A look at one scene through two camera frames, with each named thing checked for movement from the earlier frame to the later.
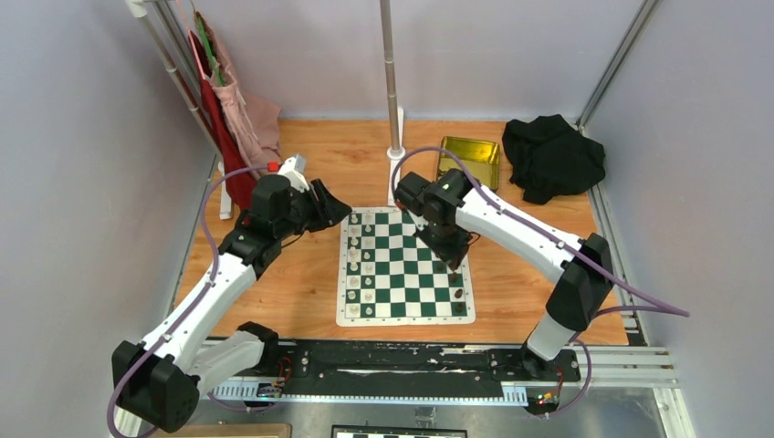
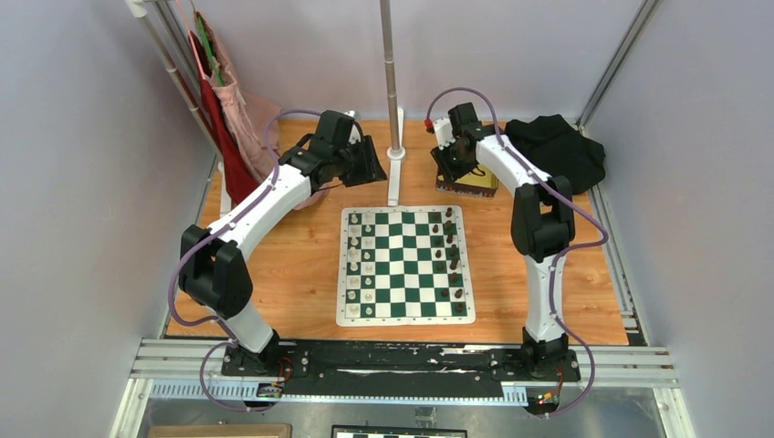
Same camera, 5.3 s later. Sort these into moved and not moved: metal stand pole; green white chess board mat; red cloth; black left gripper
Moved: black left gripper
Not moved: red cloth; green white chess board mat; metal stand pole
